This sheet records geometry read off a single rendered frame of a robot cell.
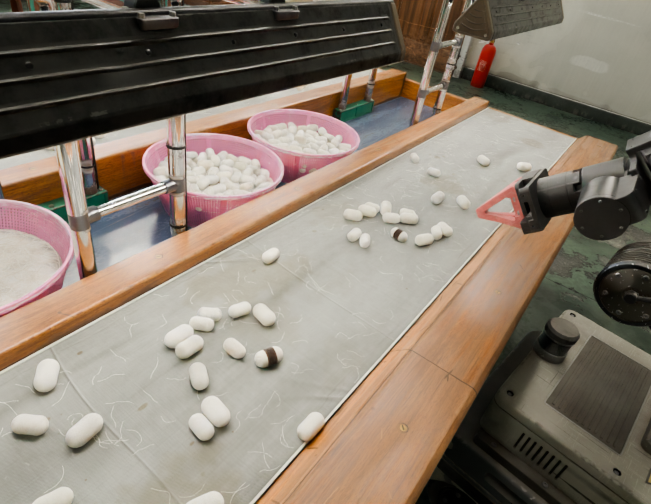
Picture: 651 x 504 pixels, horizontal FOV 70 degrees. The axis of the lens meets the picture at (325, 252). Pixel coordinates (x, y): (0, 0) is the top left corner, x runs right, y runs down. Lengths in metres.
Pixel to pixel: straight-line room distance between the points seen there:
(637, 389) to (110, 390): 1.05
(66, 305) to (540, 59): 4.97
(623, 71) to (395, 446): 4.86
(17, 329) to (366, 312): 0.43
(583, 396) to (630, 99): 4.30
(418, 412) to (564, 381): 0.63
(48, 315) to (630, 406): 1.07
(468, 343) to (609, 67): 4.67
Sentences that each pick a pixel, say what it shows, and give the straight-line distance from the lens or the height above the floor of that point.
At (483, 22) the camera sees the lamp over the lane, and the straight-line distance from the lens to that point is 1.03.
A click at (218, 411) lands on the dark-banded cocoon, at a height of 0.76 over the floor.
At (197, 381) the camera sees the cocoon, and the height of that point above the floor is 0.76.
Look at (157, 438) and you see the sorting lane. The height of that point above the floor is 0.74.
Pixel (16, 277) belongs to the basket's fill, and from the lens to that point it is 0.76.
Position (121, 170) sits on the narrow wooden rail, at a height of 0.73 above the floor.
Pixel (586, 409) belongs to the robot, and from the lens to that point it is 1.12.
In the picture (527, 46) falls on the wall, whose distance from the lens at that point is 5.29.
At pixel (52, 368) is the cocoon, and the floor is 0.76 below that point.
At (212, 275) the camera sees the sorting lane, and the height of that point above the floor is 0.74.
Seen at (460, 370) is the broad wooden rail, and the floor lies 0.76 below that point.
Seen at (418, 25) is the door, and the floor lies 0.38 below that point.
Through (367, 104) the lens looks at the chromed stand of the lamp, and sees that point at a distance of 1.60.
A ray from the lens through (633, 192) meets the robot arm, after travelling 0.61.
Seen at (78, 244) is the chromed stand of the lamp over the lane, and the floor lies 0.81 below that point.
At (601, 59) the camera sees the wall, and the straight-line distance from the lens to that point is 5.21.
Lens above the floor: 1.19
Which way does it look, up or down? 36 degrees down
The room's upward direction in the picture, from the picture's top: 11 degrees clockwise
